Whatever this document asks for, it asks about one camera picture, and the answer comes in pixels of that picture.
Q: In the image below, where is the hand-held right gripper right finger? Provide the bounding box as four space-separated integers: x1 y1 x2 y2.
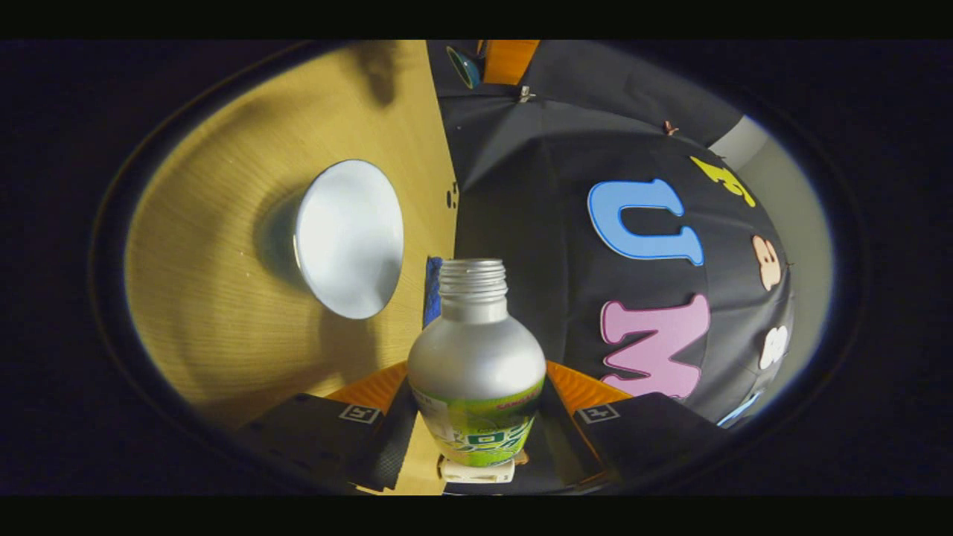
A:
544 360 734 488

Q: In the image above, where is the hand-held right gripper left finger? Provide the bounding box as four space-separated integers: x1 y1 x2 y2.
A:
235 361 419 492

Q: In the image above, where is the teal teacup lid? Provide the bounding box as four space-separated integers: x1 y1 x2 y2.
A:
447 46 482 90

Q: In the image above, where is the silver green-label water bottle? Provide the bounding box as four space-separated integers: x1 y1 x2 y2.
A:
407 258 547 468

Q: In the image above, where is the white toaster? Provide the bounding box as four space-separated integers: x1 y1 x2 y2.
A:
438 450 531 485

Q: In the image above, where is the blue towel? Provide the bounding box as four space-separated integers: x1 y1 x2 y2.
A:
423 256 444 328

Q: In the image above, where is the black backdrop cloth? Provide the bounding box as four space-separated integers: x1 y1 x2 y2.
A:
426 40 796 429

